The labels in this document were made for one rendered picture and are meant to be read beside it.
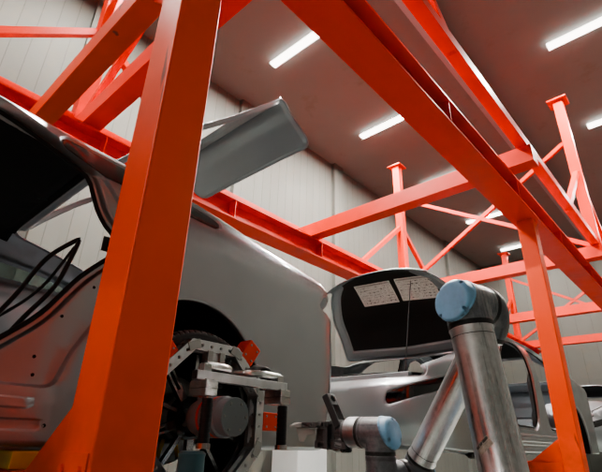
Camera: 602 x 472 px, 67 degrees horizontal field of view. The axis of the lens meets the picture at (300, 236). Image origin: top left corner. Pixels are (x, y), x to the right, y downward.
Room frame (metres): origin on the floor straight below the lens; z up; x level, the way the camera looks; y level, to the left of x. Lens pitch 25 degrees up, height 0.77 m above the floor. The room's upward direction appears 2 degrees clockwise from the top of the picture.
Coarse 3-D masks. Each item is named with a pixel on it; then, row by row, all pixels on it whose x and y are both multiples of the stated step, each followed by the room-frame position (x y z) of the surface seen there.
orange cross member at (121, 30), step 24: (144, 0) 1.45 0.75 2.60; (120, 24) 1.59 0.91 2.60; (144, 24) 1.58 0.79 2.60; (96, 48) 1.74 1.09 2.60; (120, 48) 1.73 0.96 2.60; (72, 72) 1.92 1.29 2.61; (96, 72) 1.91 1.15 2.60; (48, 96) 2.16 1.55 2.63; (72, 96) 2.12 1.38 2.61; (48, 120) 2.34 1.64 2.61
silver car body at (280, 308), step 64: (0, 128) 1.62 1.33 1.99; (256, 128) 2.80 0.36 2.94; (0, 192) 2.14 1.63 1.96; (64, 192) 2.09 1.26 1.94; (0, 256) 2.75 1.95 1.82; (192, 256) 1.83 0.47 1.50; (256, 256) 2.12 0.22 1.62; (0, 320) 2.86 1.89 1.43; (64, 320) 1.52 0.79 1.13; (256, 320) 2.13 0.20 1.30; (320, 320) 2.48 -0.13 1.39; (0, 384) 1.40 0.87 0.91; (64, 384) 1.53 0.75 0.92; (320, 384) 2.48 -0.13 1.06; (0, 448) 1.50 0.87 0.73
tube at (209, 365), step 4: (208, 352) 1.75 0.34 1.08; (212, 352) 1.76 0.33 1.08; (208, 356) 1.75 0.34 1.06; (212, 356) 1.76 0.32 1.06; (208, 360) 1.75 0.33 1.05; (212, 360) 1.77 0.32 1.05; (200, 364) 1.53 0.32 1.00; (204, 364) 1.52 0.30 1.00; (208, 364) 1.53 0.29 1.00; (212, 364) 1.54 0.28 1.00; (216, 364) 1.56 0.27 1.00; (220, 364) 1.57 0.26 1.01; (224, 364) 1.58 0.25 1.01; (200, 368) 1.53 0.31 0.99; (204, 368) 1.52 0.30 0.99; (208, 368) 1.53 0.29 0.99; (212, 368) 1.55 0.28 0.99; (216, 368) 1.56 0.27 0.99; (220, 368) 1.57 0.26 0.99; (224, 368) 1.58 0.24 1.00; (228, 368) 1.60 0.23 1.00; (232, 368) 1.63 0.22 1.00; (220, 372) 1.68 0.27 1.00; (224, 372) 1.66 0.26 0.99; (228, 372) 1.62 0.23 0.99
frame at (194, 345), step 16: (176, 352) 1.66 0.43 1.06; (224, 352) 1.81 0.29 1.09; (240, 352) 1.87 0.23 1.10; (240, 368) 1.89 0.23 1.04; (256, 400) 1.96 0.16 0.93; (256, 416) 1.95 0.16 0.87; (256, 432) 1.96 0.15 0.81; (256, 448) 1.96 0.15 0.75; (160, 464) 1.65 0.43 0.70; (240, 464) 1.91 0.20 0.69
